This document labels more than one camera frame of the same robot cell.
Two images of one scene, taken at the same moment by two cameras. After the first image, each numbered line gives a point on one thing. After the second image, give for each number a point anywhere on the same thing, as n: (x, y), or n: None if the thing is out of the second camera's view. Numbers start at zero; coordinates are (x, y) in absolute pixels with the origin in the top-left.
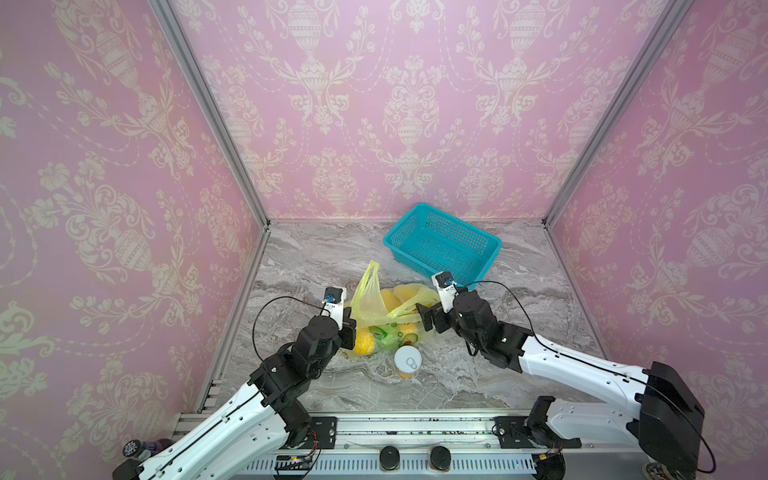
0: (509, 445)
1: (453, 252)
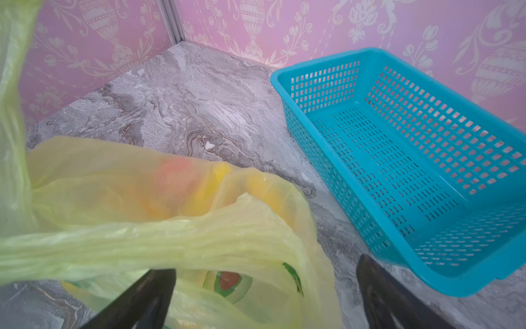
0: None
1: (433, 179)
